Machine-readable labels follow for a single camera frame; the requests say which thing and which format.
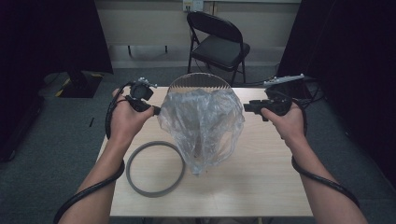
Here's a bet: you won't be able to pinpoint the black folding chair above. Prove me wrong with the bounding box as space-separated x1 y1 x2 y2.
186 10 251 87

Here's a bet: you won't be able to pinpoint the grey bin ring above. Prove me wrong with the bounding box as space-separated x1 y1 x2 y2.
125 140 187 199

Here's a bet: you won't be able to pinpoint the black stand base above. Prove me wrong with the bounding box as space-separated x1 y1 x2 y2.
55 69 105 99

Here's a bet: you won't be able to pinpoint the white wall socket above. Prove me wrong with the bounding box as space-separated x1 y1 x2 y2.
182 0 205 13

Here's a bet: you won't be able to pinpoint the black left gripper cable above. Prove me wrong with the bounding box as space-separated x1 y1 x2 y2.
53 81 134 224

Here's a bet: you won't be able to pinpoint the clear plastic bag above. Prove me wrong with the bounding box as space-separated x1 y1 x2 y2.
157 88 246 176

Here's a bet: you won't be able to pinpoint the person's right hand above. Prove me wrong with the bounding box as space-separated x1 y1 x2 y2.
261 102 308 147

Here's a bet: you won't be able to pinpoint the person's left hand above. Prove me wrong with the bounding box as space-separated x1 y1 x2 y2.
109 88 155 147

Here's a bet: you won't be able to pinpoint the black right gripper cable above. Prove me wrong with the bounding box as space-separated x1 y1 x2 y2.
290 99 361 209

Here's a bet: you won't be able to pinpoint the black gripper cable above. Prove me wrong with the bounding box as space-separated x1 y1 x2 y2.
290 99 361 209
53 81 134 224

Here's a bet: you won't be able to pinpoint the black curtain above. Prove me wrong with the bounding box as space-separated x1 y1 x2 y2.
0 0 115 162
276 0 396 188

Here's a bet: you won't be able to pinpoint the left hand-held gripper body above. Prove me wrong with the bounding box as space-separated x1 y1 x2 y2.
125 77 158 115

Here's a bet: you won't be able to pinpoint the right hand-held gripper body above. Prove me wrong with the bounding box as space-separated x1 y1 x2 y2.
260 73 306 122

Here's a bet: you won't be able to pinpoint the black floor cables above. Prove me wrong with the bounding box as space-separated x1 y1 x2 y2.
233 63 326 110

